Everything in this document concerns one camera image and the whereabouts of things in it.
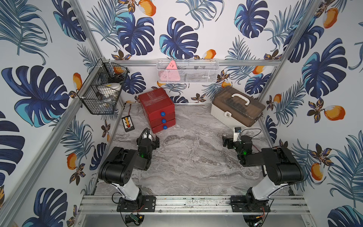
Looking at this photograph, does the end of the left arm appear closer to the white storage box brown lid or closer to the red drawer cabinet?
the red drawer cabinet

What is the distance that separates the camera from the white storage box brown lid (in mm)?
912

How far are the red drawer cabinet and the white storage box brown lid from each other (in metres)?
0.34

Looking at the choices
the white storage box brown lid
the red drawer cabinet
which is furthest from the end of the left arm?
the white storage box brown lid

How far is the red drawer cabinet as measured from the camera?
0.91 metres
